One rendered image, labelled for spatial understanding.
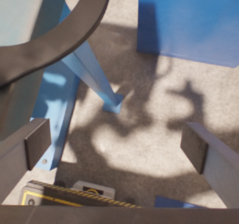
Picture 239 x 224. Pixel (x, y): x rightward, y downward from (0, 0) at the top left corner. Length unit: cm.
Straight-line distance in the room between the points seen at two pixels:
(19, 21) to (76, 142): 112
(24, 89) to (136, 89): 108
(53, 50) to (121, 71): 113
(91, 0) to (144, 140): 109
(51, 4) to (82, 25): 8
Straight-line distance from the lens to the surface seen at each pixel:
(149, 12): 97
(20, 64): 20
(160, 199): 130
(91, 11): 20
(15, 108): 22
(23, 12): 24
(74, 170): 133
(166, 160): 126
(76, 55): 41
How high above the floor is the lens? 122
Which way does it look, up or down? 80 degrees down
